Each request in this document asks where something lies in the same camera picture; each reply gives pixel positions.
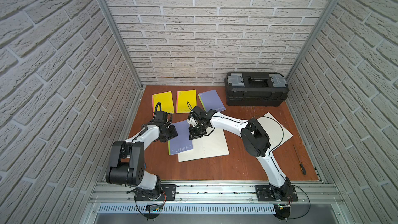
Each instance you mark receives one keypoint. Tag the notebook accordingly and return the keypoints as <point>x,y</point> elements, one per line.
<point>206,147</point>
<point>277,133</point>
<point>211,101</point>
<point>186,101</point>
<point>166,101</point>
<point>182,142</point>

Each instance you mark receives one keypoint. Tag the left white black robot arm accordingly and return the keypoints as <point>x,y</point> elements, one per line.
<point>126,164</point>

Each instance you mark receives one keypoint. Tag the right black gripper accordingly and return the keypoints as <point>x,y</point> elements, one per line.
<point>193,135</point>

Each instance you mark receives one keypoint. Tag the white ventilation grille strip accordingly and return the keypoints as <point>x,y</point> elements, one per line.
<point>188,208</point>

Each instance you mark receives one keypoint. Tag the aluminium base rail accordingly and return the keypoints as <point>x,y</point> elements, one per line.
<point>221,191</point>

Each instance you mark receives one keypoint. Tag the black screwdriver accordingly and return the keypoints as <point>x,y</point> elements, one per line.
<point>303,170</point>

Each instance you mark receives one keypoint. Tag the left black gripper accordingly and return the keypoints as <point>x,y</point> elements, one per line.
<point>169,132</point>

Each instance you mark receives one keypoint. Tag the black plastic toolbox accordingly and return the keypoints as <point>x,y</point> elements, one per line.
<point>255,89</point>

